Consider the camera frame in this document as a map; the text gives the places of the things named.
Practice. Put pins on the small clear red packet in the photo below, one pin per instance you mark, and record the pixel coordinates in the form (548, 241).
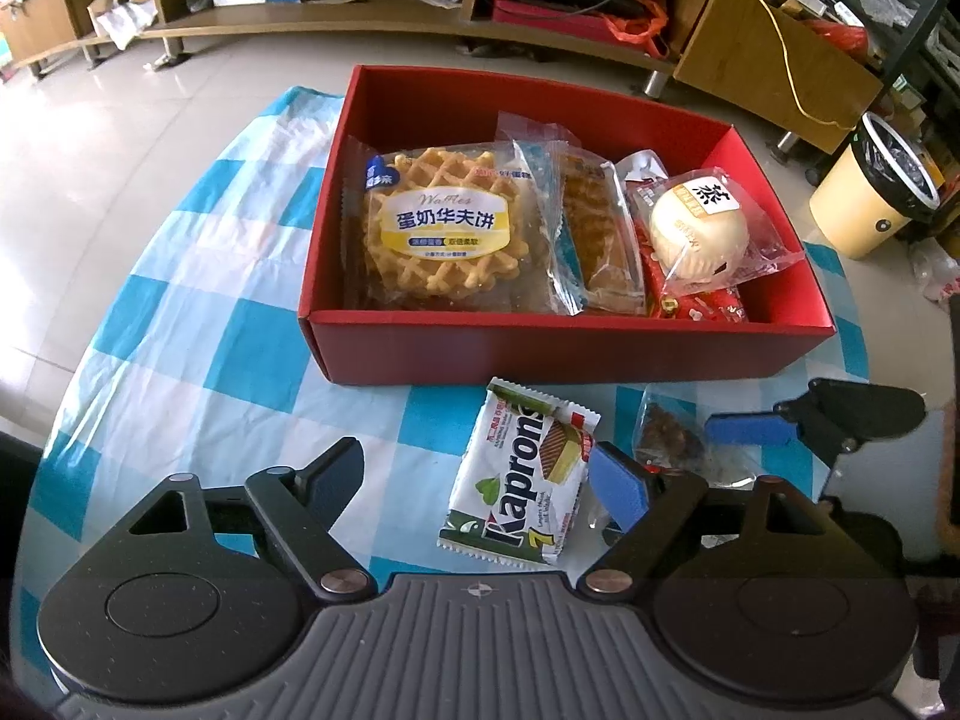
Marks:
(643, 169)

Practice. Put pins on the round pastry packet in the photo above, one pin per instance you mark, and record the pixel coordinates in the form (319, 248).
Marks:
(697, 240)

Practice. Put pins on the red flat box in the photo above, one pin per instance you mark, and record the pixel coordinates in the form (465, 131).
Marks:
(547, 17)

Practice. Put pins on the waffle packet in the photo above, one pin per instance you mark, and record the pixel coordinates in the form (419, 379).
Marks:
(442, 232)

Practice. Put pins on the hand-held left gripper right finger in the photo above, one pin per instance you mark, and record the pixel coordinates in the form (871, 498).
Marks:
(619, 484)

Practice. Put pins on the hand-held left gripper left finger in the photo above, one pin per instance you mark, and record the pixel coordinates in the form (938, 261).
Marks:
(334, 480)

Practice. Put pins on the red snack packet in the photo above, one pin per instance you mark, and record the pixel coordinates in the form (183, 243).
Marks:
(701, 304)

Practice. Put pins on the cream waste bin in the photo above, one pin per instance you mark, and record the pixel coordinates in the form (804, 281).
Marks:
(855, 210)

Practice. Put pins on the white green wafer packet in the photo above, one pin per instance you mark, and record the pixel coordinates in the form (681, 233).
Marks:
(510, 480)

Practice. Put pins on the wooden television stand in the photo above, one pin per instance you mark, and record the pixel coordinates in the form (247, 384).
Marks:
(765, 52)

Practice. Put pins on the black metal shelf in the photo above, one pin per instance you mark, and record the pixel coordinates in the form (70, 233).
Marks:
(915, 30)

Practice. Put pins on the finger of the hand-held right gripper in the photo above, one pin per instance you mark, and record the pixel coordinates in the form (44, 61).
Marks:
(750, 429)

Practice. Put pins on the clear brown snack packet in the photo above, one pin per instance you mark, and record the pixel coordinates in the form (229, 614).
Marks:
(671, 431)

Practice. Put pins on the red cardboard box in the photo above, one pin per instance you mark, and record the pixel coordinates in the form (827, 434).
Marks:
(525, 352)

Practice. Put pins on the open brown cardboard box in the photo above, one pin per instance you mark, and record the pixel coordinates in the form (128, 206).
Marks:
(124, 15)

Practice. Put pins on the white plastic bag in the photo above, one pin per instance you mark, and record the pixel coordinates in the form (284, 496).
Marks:
(937, 274)

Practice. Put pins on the red plastic bag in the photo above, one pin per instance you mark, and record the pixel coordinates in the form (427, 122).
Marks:
(840, 36)

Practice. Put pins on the blue checkered tablecloth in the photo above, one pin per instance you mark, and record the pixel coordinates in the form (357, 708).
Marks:
(187, 315)

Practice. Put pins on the milk cake packet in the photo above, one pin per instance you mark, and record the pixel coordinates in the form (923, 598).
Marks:
(596, 240)

